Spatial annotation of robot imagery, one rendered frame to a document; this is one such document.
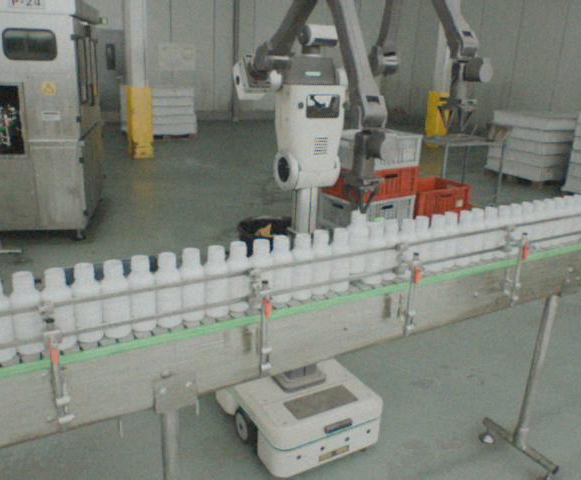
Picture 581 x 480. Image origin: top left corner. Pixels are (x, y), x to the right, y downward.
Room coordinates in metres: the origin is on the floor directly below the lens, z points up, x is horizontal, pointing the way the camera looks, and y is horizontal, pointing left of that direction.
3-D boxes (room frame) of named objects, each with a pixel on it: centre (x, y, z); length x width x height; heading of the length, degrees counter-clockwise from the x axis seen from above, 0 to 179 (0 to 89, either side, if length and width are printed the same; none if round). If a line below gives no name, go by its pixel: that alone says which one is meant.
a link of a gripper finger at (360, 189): (1.36, -0.18, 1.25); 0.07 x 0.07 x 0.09; 31
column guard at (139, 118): (8.64, 2.46, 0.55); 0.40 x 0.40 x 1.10; 31
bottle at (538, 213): (1.76, -0.84, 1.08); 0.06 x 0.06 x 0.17
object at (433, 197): (4.32, -1.12, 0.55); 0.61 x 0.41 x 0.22; 124
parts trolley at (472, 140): (5.98, -1.86, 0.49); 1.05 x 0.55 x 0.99; 121
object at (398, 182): (3.87, -0.57, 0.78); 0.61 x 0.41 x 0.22; 128
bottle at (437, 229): (1.51, -0.43, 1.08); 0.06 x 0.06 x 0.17
